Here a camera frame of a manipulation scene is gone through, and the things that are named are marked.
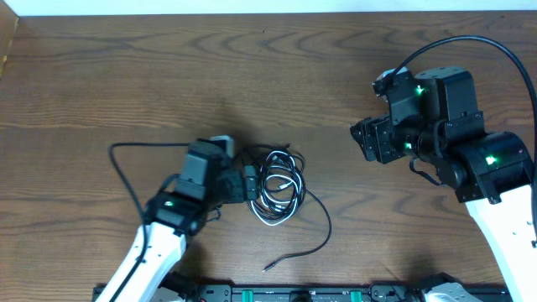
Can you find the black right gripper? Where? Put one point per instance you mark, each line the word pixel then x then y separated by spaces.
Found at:
pixel 378 139

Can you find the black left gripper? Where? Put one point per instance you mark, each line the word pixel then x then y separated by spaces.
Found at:
pixel 249 184

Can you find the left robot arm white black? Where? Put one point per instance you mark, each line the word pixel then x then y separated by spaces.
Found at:
pixel 178 212

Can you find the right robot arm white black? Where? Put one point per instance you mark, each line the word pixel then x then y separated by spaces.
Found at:
pixel 433 117

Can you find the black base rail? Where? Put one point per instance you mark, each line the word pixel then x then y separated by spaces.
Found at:
pixel 441 287

